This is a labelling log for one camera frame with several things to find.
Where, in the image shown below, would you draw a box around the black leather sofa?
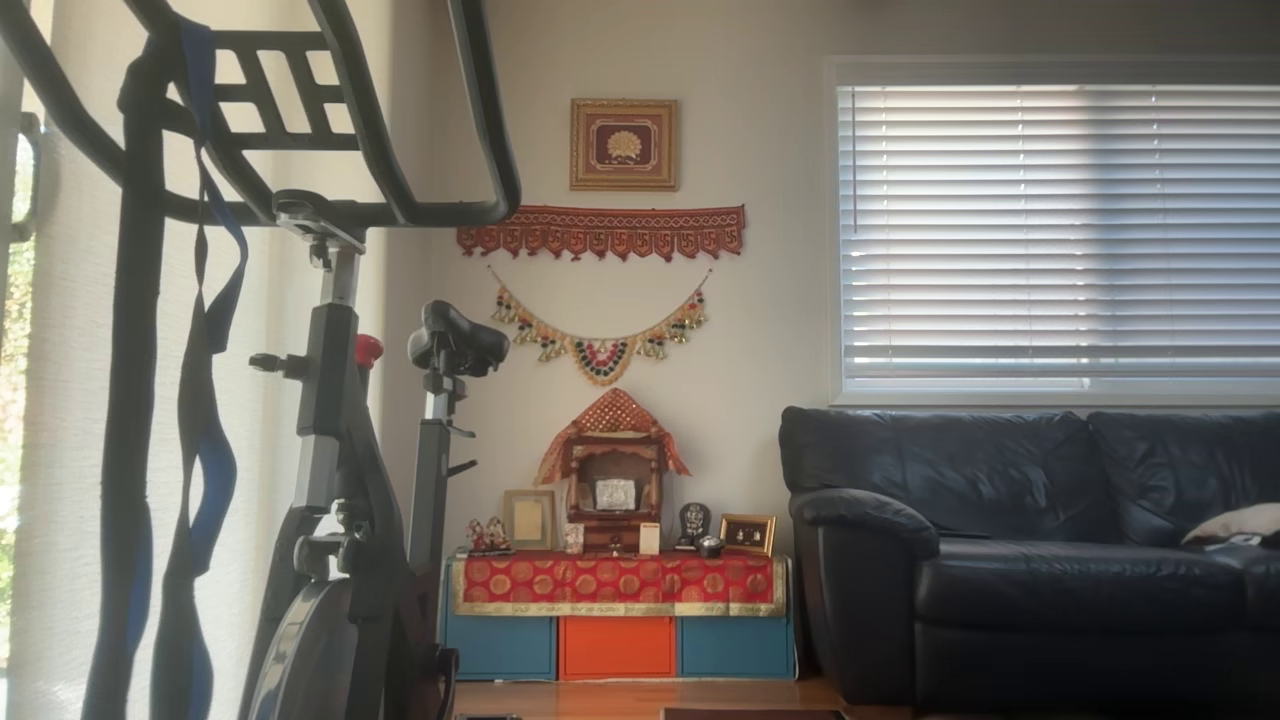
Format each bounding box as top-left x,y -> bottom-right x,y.
778,405 -> 1280,713

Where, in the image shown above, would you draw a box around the small wooden shrine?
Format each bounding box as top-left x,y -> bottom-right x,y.
565,432 -> 666,554

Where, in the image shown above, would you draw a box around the white window blinds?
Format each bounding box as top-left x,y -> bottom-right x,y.
838,85 -> 1280,393

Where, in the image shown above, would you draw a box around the white window frame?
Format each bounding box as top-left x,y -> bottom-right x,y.
826,57 -> 1280,408

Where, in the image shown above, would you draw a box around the blue black resistance band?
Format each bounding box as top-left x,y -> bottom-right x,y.
150,15 -> 251,720

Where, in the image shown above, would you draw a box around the white sheer curtain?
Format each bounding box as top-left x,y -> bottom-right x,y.
0,0 -> 401,720

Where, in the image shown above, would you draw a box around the dark floor rug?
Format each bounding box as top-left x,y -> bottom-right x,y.
660,707 -> 851,720

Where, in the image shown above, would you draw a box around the red embroidered wall valance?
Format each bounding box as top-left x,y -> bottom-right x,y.
457,205 -> 746,263

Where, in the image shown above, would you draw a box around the beige photo frame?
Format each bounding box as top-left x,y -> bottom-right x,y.
502,489 -> 557,551

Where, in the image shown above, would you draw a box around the black grey exercise bike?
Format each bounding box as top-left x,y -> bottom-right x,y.
0,0 -> 523,720

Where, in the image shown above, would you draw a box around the orange storage bin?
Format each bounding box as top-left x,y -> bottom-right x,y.
559,615 -> 677,681

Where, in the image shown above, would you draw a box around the blue storage bin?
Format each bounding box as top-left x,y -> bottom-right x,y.
443,614 -> 557,682
679,615 -> 795,681

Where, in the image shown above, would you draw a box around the red gold table runner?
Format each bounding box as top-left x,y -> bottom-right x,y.
450,553 -> 788,617

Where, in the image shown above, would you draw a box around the red gold shrine cloth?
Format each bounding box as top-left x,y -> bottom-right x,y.
535,388 -> 691,486

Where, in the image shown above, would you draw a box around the white cushion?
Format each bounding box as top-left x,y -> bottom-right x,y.
1180,503 -> 1280,551

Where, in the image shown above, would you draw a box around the beaded wall garland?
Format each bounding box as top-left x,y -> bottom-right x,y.
488,266 -> 713,387

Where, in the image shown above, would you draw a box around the gold framed wall picture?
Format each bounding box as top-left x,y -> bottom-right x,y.
570,98 -> 679,192

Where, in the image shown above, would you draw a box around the gold photo frame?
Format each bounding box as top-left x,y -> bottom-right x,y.
719,513 -> 777,557

